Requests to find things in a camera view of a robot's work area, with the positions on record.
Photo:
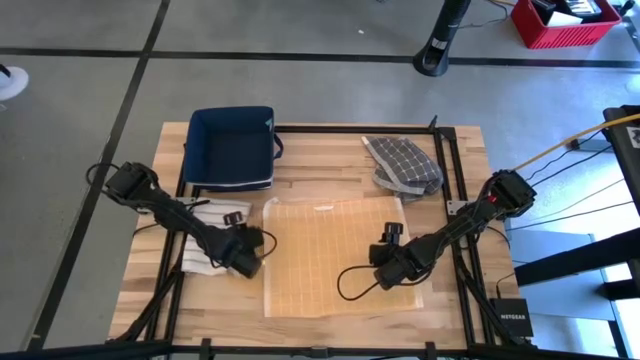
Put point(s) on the black aluminium table frame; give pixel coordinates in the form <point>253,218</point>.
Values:
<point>425,130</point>

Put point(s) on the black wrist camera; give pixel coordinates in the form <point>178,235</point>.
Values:
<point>393,232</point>
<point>233,218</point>

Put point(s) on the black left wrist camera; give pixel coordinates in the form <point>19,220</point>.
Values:
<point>233,218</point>

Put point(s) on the silver mounting bracket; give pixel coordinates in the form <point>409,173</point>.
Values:
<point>189,200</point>
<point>456,206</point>

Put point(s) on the grey power adapter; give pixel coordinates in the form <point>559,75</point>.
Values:
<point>592,145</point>

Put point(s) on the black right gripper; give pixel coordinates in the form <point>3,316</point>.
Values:
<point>397,267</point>

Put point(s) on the grey checked towel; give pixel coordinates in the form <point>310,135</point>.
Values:
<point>405,165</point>

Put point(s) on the navy fabric basket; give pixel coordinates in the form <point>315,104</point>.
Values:
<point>230,150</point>

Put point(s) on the small black camera box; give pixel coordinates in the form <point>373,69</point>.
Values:
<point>318,351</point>

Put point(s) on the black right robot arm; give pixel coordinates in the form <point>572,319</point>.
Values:
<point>470,220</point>

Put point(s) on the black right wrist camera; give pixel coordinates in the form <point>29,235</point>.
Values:
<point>393,232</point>

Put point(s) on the black Netgear switch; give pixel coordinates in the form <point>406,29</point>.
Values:
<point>510,317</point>

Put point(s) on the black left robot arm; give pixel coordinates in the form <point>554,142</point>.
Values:
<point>165,215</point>

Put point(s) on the black desk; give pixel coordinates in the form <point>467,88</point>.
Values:
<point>627,165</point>

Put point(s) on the black tower stand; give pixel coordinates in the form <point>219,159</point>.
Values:
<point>435,55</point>

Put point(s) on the white round-based stand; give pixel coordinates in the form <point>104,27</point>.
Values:
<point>12,85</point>

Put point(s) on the yellow waffle towel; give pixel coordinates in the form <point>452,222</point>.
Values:
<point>325,260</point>

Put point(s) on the red plastic crate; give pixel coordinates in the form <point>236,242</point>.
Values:
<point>560,36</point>

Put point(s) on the white pink-striped towel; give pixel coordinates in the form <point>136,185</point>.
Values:
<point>220,212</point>

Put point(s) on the black electronic device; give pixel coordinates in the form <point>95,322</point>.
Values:
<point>575,7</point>

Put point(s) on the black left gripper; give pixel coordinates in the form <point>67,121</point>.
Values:
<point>245,260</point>

